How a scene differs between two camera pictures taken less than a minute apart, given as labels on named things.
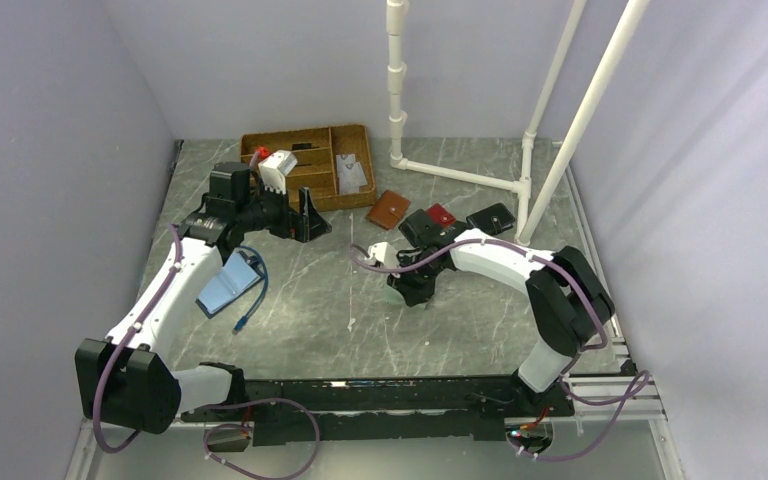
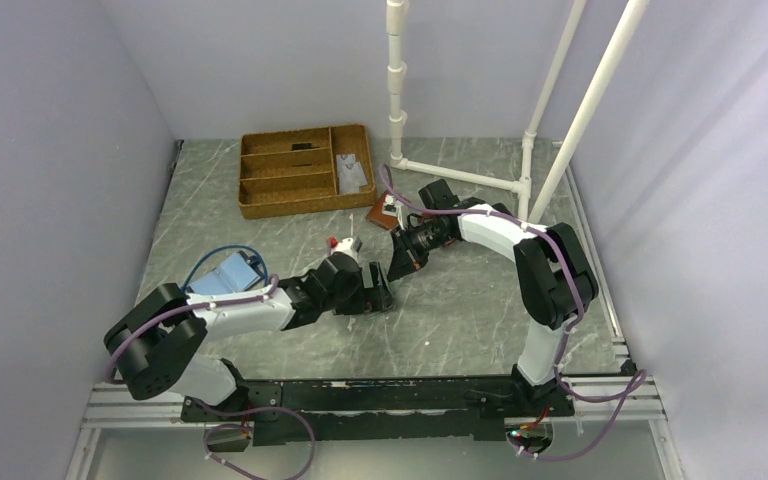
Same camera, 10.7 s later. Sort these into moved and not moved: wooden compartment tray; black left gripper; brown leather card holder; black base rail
Moved: black left gripper
Not moved: black base rail; wooden compartment tray; brown leather card holder
